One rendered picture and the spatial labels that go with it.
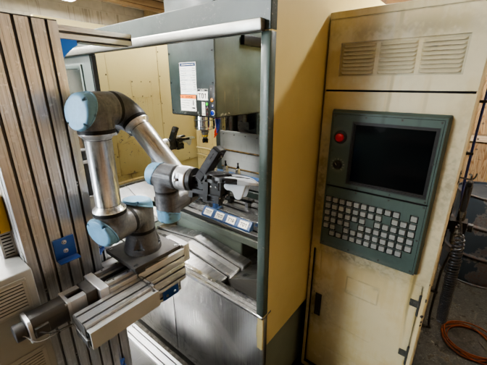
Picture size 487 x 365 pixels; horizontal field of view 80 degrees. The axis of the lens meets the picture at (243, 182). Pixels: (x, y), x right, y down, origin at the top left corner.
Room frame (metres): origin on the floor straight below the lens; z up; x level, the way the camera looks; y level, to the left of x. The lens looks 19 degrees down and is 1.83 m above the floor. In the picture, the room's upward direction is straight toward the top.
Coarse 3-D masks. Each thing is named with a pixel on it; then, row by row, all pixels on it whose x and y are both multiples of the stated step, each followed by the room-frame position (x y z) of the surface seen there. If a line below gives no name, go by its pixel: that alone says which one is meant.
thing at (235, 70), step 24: (168, 0) 2.12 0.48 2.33; (192, 0) 1.99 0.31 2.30; (168, 48) 2.15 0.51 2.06; (192, 48) 2.00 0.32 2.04; (216, 48) 1.89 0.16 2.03; (240, 48) 2.07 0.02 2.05; (216, 72) 1.89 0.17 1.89; (240, 72) 2.07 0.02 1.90; (216, 96) 1.89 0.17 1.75; (240, 96) 2.07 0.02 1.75
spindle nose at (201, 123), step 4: (196, 120) 2.18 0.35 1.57; (200, 120) 2.17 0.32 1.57; (204, 120) 2.17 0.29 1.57; (208, 120) 2.17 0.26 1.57; (212, 120) 2.20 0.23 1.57; (196, 124) 2.18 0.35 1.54; (200, 124) 2.17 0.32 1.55; (204, 124) 2.16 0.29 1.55; (208, 124) 2.17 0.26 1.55; (212, 124) 2.20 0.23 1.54; (196, 128) 2.19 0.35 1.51; (200, 128) 2.17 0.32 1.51; (204, 128) 2.17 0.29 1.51; (208, 128) 2.17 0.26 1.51; (212, 128) 2.20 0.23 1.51
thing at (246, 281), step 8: (256, 256) 1.75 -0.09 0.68; (256, 264) 1.60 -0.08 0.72; (240, 272) 1.55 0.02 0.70; (248, 272) 1.51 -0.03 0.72; (256, 272) 1.47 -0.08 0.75; (232, 280) 1.49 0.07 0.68; (240, 280) 1.45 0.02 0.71; (248, 280) 1.41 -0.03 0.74; (256, 280) 1.37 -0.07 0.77; (240, 288) 1.45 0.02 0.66; (248, 288) 1.41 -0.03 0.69; (256, 288) 1.37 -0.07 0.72; (256, 296) 1.37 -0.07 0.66
